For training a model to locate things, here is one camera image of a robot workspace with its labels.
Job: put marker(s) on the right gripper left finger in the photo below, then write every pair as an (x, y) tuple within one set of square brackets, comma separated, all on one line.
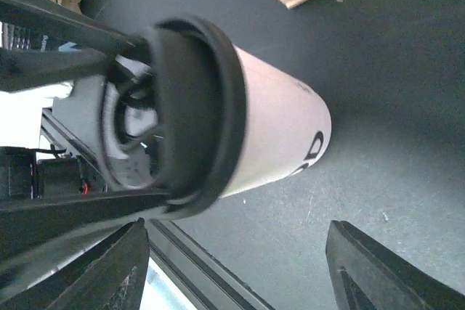
[(108, 275)]

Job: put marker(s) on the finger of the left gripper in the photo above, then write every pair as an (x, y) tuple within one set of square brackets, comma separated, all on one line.
[(27, 224), (99, 42)]

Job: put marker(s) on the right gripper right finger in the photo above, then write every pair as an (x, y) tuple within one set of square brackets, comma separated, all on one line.
[(367, 275)]

